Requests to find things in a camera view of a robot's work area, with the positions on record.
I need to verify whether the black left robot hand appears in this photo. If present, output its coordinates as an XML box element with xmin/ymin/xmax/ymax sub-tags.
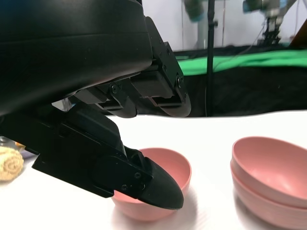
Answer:
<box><xmin>0</xmin><ymin>0</ymin><xmax>192</xmax><ymax>210</ymax></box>

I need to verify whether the pink plastic bowl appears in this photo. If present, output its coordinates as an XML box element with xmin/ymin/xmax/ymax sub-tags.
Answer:
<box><xmin>229</xmin><ymin>165</ymin><xmax>307</xmax><ymax>229</ymax></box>
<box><xmin>231</xmin><ymin>136</ymin><xmax>307</xmax><ymax>209</ymax></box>
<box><xmin>111</xmin><ymin>148</ymin><xmax>192</xmax><ymax>221</ymax></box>

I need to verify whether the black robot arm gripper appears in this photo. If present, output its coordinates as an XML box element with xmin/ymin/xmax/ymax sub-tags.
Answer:
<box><xmin>261</xmin><ymin>15</ymin><xmax>283</xmax><ymax>46</ymax></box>

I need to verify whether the rolled beige towel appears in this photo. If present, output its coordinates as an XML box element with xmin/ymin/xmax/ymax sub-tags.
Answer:
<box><xmin>0</xmin><ymin>146</ymin><xmax>25</xmax><ymax>182</ymax></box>

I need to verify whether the black tripod pole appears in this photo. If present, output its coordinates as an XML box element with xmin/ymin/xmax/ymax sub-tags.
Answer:
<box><xmin>205</xmin><ymin>0</ymin><xmax>218</xmax><ymax>117</ymax></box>

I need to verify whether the green backdrop cloth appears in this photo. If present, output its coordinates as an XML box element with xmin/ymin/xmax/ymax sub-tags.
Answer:
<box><xmin>176</xmin><ymin>49</ymin><xmax>307</xmax><ymax>77</ymax></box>

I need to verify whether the black backdrop cloth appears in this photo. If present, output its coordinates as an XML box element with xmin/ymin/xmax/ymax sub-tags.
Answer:
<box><xmin>136</xmin><ymin>44</ymin><xmax>307</xmax><ymax>118</ymax></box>

